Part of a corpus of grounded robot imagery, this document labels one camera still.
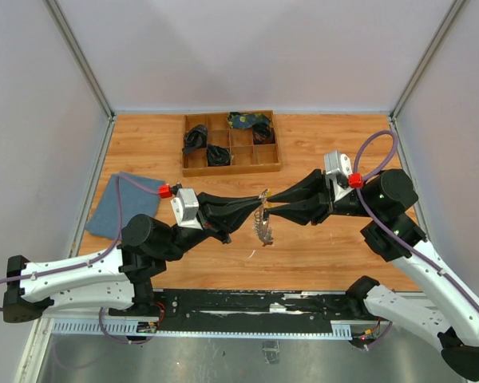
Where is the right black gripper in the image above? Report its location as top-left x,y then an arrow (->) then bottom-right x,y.
266,168 -> 381,224

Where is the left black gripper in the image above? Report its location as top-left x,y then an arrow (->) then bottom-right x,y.
160,191 -> 263,262

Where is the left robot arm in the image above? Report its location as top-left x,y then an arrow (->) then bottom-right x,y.
2,188 -> 263,323

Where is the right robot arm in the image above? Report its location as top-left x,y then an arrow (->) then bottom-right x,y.
268,169 -> 479,381

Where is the dark rolled tie centre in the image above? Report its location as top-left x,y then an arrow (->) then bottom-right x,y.
206,144 -> 232,167

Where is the dark rolled tie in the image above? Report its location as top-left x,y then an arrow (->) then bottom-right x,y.
182,124 -> 208,156
251,123 -> 275,145
206,144 -> 232,167

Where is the wooden compartment tray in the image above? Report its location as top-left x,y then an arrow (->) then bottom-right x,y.
180,112 -> 282,177

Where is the dark rolled tie left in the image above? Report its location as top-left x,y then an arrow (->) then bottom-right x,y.
182,124 -> 208,156

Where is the dark rolled tie right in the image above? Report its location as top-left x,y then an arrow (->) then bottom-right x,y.
251,123 -> 275,145

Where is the blue yellow patterned tie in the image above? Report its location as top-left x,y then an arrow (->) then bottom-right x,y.
227,112 -> 271,130

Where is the blue folded cloth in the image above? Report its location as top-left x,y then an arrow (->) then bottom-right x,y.
85,172 -> 165,239

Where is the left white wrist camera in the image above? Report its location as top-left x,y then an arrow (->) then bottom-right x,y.
158,184 -> 203,230

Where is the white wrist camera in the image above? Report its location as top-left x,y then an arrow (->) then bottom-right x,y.
158,184 -> 203,230
323,150 -> 356,203

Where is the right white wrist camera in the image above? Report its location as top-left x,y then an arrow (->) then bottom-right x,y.
323,150 -> 356,203

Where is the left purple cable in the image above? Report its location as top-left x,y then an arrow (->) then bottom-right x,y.
0,172 -> 163,346

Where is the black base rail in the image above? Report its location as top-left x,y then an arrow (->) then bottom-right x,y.
109,289 -> 378,322

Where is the grey slotted cable duct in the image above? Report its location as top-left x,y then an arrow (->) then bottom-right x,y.
52,313 -> 353,341

